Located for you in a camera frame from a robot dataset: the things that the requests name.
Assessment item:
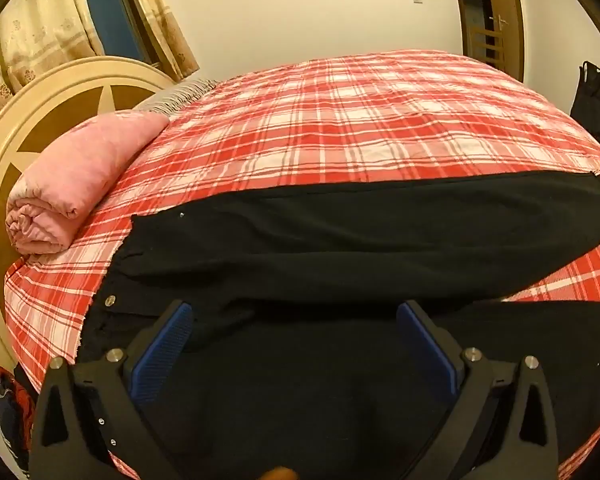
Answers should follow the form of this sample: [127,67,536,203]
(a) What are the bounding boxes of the brown wooden door frame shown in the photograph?
[449,0,527,82]

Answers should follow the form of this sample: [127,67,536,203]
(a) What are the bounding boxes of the pink folded blanket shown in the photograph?
[5,111,171,256]

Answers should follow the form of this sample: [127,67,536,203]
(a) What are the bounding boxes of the window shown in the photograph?
[80,0,163,68]

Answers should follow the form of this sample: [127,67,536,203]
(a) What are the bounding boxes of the pile of dark clothes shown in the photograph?
[0,365,38,466]

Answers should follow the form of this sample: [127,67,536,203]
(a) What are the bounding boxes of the black bag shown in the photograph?
[570,61,600,151]

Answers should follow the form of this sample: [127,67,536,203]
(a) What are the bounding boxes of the grey fringed blanket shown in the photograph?
[132,77,221,121]

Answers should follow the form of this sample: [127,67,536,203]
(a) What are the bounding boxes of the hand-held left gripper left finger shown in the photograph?
[28,300,196,480]

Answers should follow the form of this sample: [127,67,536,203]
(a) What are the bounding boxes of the black pants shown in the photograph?
[77,170,600,480]

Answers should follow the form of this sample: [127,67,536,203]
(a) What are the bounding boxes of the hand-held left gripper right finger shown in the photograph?
[396,301,561,480]

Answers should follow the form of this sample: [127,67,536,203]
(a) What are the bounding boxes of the cream round headboard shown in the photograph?
[0,55,181,376]

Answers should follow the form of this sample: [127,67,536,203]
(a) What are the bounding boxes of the red plaid bed sheet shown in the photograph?
[2,49,600,480]

